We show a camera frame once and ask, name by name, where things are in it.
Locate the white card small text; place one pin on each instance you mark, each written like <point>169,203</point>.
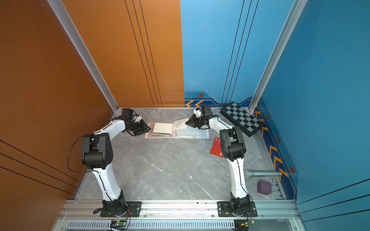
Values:
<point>180,124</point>

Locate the right circuit board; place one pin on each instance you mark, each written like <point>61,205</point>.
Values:
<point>247,223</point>

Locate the red card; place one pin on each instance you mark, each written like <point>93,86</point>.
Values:
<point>216,148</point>

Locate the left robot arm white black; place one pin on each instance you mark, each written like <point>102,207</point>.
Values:
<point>97,156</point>

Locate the right aluminium corner post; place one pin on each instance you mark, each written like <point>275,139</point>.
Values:
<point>287,29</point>

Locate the aluminium corner post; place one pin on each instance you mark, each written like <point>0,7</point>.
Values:
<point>76,39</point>
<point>287,29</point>

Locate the purple box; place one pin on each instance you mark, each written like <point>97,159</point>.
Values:
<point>264,187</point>

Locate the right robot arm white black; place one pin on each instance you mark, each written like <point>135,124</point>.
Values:
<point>233,149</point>

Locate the left aluminium corner post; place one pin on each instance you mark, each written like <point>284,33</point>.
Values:
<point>76,39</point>

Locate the black white checkerboard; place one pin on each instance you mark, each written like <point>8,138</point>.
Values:
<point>241,118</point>

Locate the aluminium front rail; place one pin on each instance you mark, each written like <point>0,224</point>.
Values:
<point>183,209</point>

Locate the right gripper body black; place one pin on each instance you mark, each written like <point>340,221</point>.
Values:
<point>200,121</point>

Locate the left circuit board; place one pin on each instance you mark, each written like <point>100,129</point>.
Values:
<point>118,225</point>

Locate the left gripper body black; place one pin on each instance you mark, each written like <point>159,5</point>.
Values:
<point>135,128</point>

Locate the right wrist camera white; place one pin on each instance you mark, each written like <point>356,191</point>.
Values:
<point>197,112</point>

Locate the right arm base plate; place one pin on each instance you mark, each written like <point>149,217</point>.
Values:
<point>225,209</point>

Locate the circuit board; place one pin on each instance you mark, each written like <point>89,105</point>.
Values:
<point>247,223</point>
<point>118,225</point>

